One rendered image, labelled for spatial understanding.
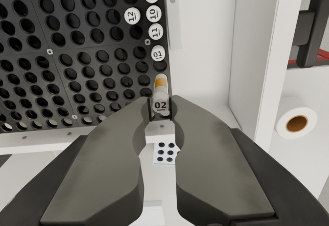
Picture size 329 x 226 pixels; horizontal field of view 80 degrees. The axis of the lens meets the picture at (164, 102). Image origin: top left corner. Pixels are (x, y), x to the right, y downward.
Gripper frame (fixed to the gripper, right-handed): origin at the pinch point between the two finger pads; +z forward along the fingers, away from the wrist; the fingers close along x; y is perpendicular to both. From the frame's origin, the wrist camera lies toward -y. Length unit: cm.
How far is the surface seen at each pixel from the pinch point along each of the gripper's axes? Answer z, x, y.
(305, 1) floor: 98, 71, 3
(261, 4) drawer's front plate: 7.5, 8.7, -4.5
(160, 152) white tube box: 18.9, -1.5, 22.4
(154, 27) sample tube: 6.5, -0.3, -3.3
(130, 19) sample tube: 6.5, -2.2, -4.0
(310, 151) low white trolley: 21.6, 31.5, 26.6
